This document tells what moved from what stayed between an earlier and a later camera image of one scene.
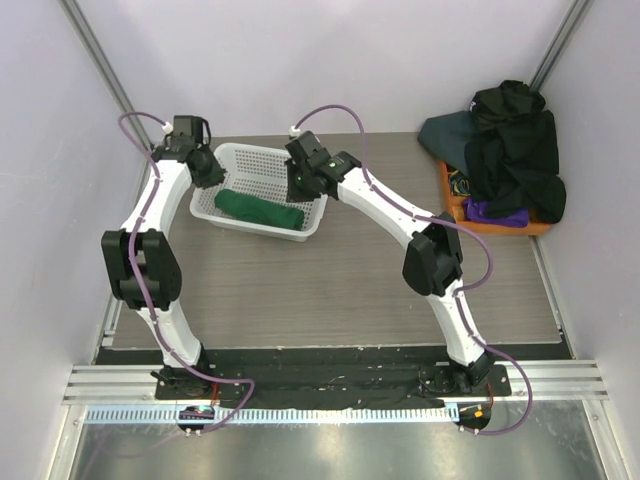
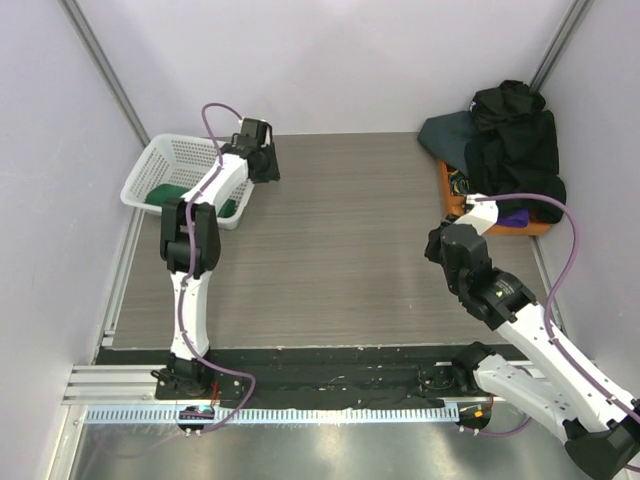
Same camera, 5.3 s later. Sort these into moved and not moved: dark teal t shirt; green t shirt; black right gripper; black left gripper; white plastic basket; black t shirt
Moved: green t shirt; black right gripper; black left gripper; white plastic basket
Not moved: black t shirt; dark teal t shirt
